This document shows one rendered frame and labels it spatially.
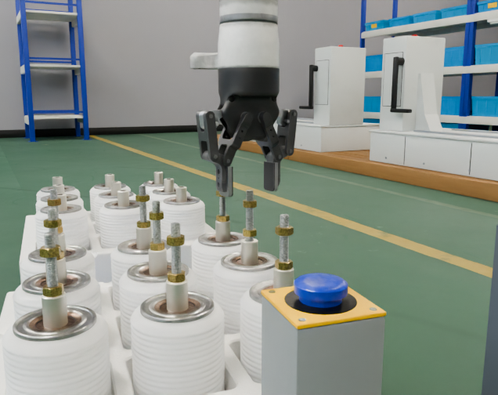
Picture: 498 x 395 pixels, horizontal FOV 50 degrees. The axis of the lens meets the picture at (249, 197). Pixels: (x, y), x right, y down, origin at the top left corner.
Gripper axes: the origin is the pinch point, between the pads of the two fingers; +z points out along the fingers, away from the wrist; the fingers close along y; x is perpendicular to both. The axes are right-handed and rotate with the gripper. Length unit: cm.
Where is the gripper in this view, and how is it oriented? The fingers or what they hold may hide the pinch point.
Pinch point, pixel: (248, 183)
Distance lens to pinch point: 67.1
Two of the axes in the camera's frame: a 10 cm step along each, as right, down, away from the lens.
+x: -5.7, -1.5, 8.1
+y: 8.2, -1.1, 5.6
